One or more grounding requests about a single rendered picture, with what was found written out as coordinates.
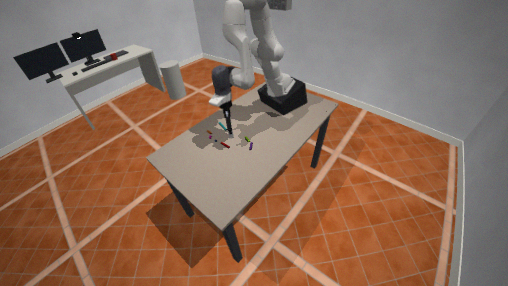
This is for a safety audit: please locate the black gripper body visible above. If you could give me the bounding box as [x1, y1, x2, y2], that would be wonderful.
[219, 100, 232, 113]

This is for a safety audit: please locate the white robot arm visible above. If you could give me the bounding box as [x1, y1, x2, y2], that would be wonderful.
[209, 0, 295, 107]

